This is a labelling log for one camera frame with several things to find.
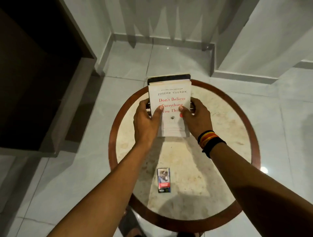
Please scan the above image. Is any small printed packet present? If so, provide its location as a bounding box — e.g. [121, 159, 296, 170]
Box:
[157, 167, 171, 193]

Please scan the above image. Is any wide black wristband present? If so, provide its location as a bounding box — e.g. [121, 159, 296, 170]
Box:
[202, 137, 227, 159]

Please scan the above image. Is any orange yellow thread wristband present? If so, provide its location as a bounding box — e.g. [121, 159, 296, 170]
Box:
[199, 132, 220, 149]

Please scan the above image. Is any thin black wristband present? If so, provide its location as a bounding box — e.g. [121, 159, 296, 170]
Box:
[197, 130, 215, 145]

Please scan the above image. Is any white sheer curtain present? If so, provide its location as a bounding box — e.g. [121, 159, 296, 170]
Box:
[119, 0, 222, 52]

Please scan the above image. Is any round table with wooden rim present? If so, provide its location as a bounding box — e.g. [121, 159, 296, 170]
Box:
[108, 79, 261, 233]

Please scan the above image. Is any black book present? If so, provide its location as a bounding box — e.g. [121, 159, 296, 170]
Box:
[146, 74, 196, 115]

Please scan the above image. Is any person's left hand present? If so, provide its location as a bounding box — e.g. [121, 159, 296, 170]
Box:
[133, 98, 164, 147]

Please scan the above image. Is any white paperback book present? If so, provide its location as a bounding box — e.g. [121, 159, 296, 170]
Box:
[148, 79, 192, 138]

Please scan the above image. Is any person's right forearm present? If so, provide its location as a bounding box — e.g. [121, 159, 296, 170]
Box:
[209, 143, 313, 237]

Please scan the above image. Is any dark wooden cabinet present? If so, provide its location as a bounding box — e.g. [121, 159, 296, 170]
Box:
[0, 0, 97, 158]

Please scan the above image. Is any person's right hand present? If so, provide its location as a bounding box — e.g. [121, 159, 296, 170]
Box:
[179, 97, 213, 140]

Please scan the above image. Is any person's left forearm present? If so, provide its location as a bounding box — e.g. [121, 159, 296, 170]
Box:
[47, 143, 158, 237]

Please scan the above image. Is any dark sandal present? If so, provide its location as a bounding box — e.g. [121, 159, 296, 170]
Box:
[118, 207, 148, 237]

